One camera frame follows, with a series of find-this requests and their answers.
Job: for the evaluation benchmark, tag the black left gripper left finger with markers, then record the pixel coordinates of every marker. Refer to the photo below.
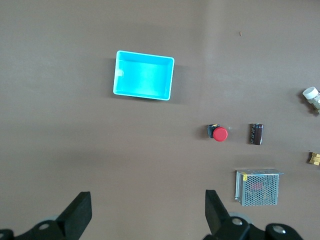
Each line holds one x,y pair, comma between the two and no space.
72,220

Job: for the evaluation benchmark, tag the metal valve with white caps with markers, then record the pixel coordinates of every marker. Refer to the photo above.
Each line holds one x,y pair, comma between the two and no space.
311,93

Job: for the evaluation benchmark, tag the dark brown cylindrical capacitor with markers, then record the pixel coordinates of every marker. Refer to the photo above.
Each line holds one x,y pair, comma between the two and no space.
256,133

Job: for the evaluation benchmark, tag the red mushroom push button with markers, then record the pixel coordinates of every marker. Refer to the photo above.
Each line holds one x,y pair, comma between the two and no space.
220,134

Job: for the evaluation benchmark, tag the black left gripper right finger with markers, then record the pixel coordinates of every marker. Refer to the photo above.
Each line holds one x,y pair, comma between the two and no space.
220,220

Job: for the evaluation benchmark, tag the silver mesh power supply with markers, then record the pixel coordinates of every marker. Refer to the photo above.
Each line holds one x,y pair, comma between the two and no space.
260,190

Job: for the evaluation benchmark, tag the light blue plastic box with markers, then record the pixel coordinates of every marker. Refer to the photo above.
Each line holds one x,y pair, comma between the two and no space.
142,77

